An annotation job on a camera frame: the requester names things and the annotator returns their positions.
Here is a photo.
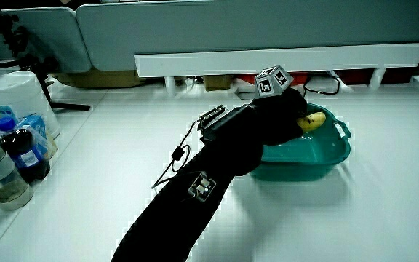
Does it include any teal plastic basin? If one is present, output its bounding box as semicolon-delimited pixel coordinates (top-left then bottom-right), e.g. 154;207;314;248
249;103;353;183

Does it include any yellow banana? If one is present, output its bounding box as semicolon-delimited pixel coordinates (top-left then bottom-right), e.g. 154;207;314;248
296;111;327;133

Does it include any person's right hand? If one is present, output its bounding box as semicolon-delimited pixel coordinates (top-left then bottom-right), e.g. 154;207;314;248
197;65;308;147

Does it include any wide grey partition panel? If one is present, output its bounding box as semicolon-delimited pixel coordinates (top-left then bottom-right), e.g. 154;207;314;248
75;0;419;72

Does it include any narrow grey partition panel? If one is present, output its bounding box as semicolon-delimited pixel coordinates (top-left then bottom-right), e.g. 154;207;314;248
0;6;93;74

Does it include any large brown cardboard box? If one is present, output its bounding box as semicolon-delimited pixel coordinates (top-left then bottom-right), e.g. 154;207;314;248
53;68;147;90

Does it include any small brown cardboard box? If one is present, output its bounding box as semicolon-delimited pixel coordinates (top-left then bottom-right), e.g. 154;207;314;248
203;74;233;92

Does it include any blue snack packet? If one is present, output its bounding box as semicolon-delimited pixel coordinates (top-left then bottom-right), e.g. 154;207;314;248
15;114;52;158

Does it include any black camera stand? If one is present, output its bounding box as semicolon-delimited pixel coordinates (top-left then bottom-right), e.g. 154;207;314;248
0;8;92;112

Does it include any red flat object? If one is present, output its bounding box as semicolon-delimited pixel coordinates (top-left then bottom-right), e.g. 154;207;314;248
236;71;311;87

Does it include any long white shelf board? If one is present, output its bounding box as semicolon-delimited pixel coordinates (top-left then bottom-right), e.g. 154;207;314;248
133;42;419;79

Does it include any small grey forearm sensor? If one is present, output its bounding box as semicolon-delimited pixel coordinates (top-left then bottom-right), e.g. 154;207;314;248
187;171;218;203

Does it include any person's right forearm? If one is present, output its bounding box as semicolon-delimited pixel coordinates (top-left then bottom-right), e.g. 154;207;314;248
110;127;265;262

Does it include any dark bottle with blue cap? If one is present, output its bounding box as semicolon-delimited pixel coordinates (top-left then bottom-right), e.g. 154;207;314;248
0;116;51;186

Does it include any black looped cable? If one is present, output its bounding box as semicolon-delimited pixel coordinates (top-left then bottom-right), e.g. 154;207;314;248
302;74;342;97

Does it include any thin black glove cable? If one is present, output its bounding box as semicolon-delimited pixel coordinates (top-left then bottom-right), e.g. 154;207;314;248
151;119;200;190

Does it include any white cylindrical container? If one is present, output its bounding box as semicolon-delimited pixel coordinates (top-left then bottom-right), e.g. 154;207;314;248
0;70;63;140

